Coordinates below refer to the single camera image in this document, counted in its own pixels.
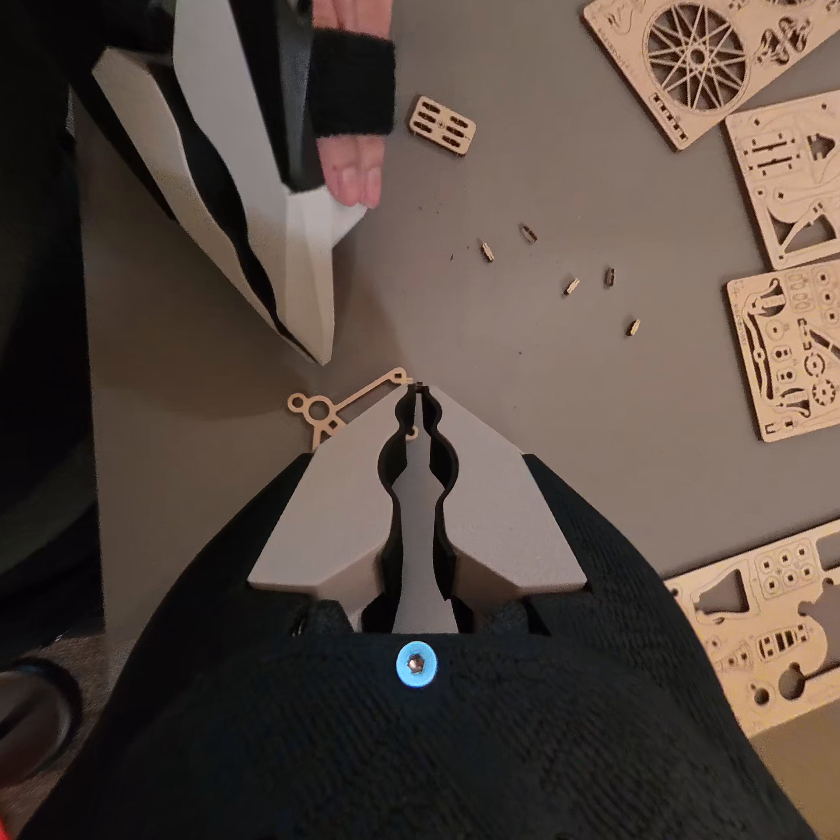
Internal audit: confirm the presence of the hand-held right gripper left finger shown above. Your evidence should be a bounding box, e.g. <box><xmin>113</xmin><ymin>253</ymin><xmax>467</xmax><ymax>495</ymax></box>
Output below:
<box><xmin>248</xmin><ymin>384</ymin><xmax>417</xmax><ymax>623</ymax></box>

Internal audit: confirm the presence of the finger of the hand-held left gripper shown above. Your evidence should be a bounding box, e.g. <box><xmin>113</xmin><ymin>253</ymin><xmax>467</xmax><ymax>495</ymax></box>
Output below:
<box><xmin>91</xmin><ymin>47</ymin><xmax>319</xmax><ymax>361</ymax></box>
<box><xmin>172</xmin><ymin>0</ymin><xmax>337</xmax><ymax>366</ymax></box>

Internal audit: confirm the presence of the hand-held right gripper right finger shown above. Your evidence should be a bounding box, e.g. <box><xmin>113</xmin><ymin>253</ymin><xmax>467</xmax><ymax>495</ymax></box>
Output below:
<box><xmin>421</xmin><ymin>384</ymin><xmax>588</xmax><ymax>623</ymax></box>

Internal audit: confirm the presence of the wooden bicycle frame part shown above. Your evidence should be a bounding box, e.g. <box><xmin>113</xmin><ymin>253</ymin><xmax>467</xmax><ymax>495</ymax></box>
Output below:
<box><xmin>287</xmin><ymin>367</ymin><xmax>421</xmax><ymax>454</ymax></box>

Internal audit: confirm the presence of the wooden sheet with triangle cutouts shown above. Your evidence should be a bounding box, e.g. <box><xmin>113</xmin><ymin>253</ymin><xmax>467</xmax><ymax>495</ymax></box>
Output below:
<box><xmin>663</xmin><ymin>521</ymin><xmax>840</xmax><ymax>736</ymax></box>

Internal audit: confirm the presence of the wooden sheet with frame cutout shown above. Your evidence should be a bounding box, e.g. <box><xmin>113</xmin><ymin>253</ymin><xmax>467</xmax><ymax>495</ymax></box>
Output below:
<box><xmin>727</xmin><ymin>259</ymin><xmax>840</xmax><ymax>442</ymax></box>

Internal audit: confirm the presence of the person's left hand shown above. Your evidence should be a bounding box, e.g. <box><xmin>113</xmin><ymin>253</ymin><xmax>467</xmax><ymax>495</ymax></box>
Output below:
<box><xmin>311</xmin><ymin>0</ymin><xmax>389</xmax><ymax>210</ymax></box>

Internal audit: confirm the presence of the small slotted wooden piece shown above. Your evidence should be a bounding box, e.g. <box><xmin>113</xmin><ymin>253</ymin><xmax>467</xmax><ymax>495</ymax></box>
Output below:
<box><xmin>408</xmin><ymin>95</ymin><xmax>477</xmax><ymax>158</ymax></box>

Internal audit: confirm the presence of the dark round object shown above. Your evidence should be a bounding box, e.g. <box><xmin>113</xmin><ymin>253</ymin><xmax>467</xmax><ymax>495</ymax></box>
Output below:
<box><xmin>0</xmin><ymin>656</ymin><xmax>83</xmax><ymax>788</ymax></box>

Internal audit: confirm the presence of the wooden sheet with crescent cutouts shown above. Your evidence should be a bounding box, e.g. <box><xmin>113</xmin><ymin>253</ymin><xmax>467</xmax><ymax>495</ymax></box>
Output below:
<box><xmin>725</xmin><ymin>92</ymin><xmax>840</xmax><ymax>271</ymax></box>

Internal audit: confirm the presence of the wooden sheet with wheel cutouts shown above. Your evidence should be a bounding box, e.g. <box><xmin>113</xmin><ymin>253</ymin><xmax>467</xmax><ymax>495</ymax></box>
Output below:
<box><xmin>583</xmin><ymin>0</ymin><xmax>840</xmax><ymax>153</ymax></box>

